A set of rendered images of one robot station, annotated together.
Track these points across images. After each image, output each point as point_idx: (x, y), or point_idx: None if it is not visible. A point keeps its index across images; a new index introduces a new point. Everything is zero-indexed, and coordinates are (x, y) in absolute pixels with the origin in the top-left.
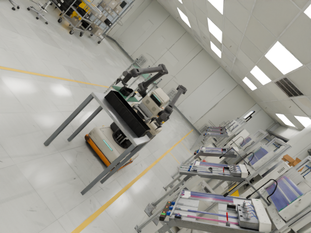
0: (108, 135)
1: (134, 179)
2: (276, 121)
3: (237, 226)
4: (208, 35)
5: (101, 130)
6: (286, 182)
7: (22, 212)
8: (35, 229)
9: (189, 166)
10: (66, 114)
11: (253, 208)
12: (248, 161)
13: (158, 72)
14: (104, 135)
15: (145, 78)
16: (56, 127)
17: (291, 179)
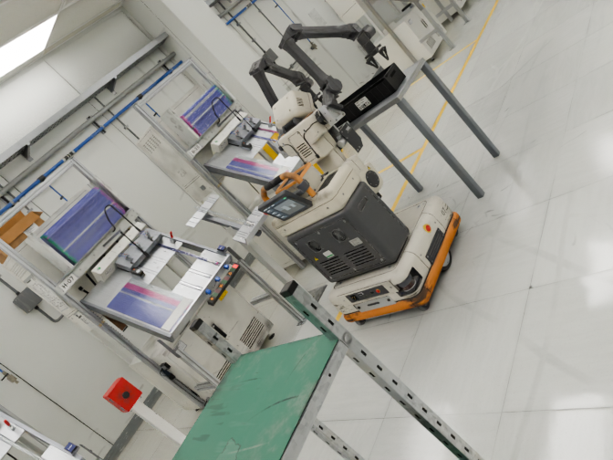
0: (405, 216)
1: (339, 316)
2: None
3: (261, 127)
4: None
5: (422, 202)
6: (195, 109)
7: (457, 130)
8: (441, 139)
9: (237, 233)
10: (536, 214)
11: (231, 133)
12: (86, 258)
13: (299, 47)
14: (413, 204)
15: (244, 354)
16: (514, 178)
17: (171, 122)
